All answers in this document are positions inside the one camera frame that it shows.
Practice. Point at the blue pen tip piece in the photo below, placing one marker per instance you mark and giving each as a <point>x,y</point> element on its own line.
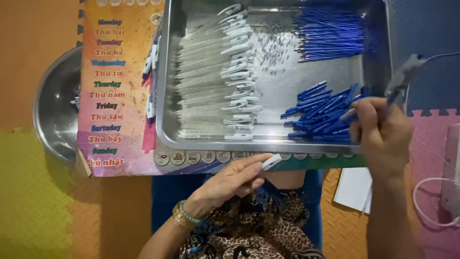
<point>347,114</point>

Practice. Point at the person's right fingers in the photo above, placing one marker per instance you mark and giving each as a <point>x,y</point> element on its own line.
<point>359,124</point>

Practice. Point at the clear pen barrel white clip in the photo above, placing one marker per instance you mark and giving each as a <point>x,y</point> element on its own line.
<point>271,162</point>

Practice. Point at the stack of clear pen barrels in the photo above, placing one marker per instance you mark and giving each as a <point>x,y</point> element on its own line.
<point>212,79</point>

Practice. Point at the scatter of small metal springs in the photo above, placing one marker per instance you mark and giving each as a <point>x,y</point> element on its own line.
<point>271,48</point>

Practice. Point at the white power strip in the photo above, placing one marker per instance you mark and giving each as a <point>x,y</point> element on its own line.
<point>452,172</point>

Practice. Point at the white paper notebook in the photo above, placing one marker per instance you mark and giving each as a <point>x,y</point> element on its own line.
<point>352,190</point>

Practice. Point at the heap of blue pen tips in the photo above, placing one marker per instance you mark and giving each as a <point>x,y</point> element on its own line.
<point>320,113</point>

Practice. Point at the person's leopard print clothing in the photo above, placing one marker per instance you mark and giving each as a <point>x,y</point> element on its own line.
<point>251,230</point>

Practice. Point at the pile of blue ink refills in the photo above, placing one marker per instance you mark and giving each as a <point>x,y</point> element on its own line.
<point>330,34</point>

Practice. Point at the colourful printed folding table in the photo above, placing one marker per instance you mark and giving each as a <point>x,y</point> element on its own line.
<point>115,108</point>

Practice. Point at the person's left hand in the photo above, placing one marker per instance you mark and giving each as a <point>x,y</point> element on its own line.
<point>222,183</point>

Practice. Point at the stainless steel tray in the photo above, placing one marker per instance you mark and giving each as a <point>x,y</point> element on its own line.
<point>280,82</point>

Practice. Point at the person's right hand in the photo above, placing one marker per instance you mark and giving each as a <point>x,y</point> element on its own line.
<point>386,140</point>

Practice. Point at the bunch of assembled white pens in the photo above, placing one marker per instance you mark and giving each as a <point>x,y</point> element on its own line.
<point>153,57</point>

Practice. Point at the stainless steel bowl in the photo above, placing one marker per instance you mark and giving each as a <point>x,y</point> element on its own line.
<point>57,108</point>

